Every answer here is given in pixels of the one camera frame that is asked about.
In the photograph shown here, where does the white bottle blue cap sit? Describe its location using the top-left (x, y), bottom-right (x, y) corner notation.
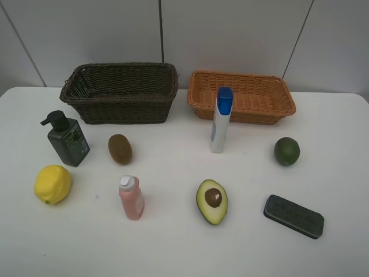
top-left (210, 87), bottom-right (234, 154)

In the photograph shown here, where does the brown kiwi fruit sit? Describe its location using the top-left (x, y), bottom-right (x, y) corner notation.
top-left (108, 134), bottom-right (133, 165)

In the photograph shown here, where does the halved avocado with pit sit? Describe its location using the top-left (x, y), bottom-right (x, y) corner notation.
top-left (196, 179), bottom-right (228, 226)

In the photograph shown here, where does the pink bottle white cap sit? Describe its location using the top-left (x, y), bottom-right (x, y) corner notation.
top-left (119, 175), bottom-right (145, 220)

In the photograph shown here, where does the dark green lime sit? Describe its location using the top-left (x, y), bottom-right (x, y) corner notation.
top-left (274, 137), bottom-right (300, 166)

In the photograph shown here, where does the dark green pump bottle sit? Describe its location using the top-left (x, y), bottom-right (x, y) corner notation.
top-left (40, 110), bottom-right (90, 167)

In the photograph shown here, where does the dark felt board eraser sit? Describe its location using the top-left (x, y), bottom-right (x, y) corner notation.
top-left (263, 194), bottom-right (325, 239)

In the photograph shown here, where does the yellow lemon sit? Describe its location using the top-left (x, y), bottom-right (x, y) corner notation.
top-left (34, 165), bottom-right (72, 205)

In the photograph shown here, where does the orange wicker basket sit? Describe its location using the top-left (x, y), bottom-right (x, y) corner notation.
top-left (187, 70), bottom-right (296, 125)

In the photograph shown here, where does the dark brown wicker basket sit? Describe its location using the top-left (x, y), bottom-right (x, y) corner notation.
top-left (59, 62), bottom-right (178, 125)

